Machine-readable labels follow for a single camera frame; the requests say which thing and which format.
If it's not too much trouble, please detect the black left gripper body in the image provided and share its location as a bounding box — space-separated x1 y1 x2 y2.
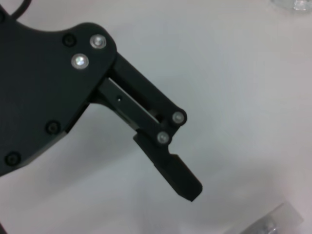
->
0 0 117 177

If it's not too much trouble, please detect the clear water bottle green label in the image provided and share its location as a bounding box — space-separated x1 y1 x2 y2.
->
269 0 308 14

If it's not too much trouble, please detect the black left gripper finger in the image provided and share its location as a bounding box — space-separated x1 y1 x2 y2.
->
90 52 204 203

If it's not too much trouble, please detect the grey metal bar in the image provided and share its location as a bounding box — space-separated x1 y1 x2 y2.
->
223 202 304 234

